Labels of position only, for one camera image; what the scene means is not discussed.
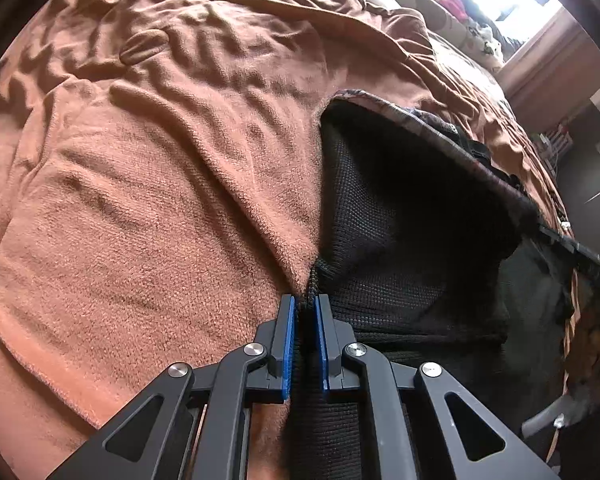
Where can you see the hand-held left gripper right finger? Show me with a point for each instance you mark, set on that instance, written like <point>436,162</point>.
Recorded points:
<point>322,350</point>

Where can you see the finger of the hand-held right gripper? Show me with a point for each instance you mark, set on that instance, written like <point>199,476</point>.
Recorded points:
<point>575,249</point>

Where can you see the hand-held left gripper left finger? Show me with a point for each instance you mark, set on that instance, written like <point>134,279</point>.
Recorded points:
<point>290,350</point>

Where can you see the black knit garment floral lining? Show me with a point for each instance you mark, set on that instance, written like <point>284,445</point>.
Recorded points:
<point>380,220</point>

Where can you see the brown fleece blanket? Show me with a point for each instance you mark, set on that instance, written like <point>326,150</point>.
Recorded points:
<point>155,210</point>

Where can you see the pink curtain beside nightstand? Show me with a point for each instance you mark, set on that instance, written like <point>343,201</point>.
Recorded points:
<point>545,55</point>

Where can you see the white spotted plush toy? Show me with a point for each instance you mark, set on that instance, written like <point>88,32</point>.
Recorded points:
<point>490,42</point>

